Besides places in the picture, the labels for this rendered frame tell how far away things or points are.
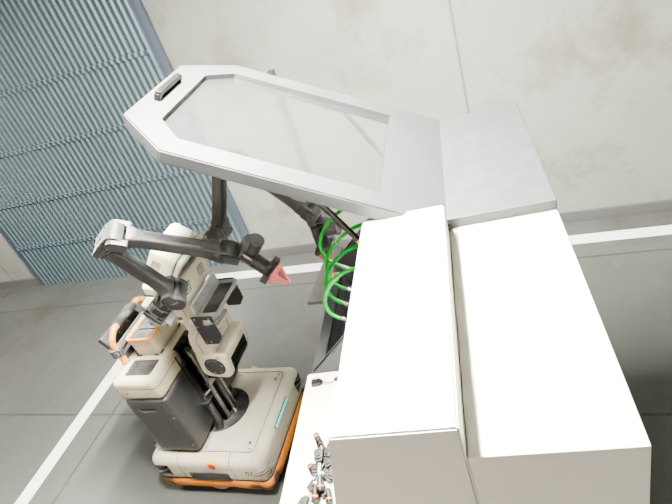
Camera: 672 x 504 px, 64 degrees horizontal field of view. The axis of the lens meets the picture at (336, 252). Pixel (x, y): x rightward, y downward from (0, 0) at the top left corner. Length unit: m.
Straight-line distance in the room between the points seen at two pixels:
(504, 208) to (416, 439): 0.74
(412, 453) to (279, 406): 1.96
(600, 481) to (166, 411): 2.04
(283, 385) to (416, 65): 2.08
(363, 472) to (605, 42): 2.98
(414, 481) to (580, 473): 0.28
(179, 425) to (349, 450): 1.84
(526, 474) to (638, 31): 2.92
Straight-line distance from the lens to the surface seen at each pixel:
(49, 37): 4.48
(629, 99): 3.72
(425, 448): 0.96
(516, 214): 1.49
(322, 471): 1.63
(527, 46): 3.52
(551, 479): 1.04
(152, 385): 2.59
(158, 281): 2.07
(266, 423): 2.84
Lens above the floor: 2.28
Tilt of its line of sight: 32 degrees down
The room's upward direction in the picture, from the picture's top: 20 degrees counter-clockwise
